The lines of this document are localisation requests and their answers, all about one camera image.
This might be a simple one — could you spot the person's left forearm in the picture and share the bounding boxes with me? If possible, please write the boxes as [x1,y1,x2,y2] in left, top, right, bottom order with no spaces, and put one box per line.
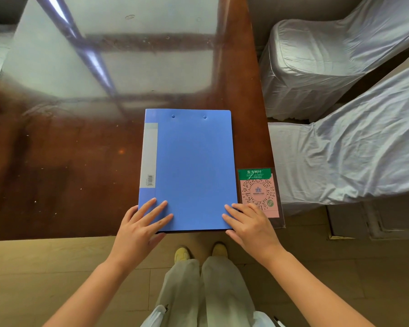
[42,259,138,327]

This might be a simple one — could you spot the person's left hand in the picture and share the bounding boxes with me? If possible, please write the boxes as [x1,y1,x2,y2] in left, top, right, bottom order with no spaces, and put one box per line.
[108,198,174,273]

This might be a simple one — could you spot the person's right yellow shoe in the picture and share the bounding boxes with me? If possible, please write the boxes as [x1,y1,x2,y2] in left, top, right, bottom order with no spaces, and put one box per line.
[212,242,229,259]

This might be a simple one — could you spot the person's left yellow shoe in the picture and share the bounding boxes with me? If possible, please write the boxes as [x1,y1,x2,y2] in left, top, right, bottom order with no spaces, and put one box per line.
[174,247,192,265]

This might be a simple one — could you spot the person's right forearm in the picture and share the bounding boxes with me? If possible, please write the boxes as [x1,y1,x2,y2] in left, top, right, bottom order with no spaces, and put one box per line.
[265,250,376,327]

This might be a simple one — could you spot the pink card in clear sleeve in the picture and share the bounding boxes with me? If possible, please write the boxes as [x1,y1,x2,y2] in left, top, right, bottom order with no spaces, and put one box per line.
[237,167,286,229]

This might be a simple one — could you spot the person's grey trousers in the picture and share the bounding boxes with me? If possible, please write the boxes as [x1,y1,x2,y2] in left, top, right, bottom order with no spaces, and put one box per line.
[155,256,258,327]

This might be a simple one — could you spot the blue file folder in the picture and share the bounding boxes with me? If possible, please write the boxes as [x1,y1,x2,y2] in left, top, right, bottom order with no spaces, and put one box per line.
[138,108,234,233]

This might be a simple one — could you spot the person's yellow shoe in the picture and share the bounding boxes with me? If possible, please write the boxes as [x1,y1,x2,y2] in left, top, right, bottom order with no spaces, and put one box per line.
[212,242,229,259]
[174,247,192,265]

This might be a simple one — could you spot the person's right hand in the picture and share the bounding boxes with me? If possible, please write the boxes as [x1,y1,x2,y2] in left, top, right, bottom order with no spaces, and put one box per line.
[222,202,284,268]

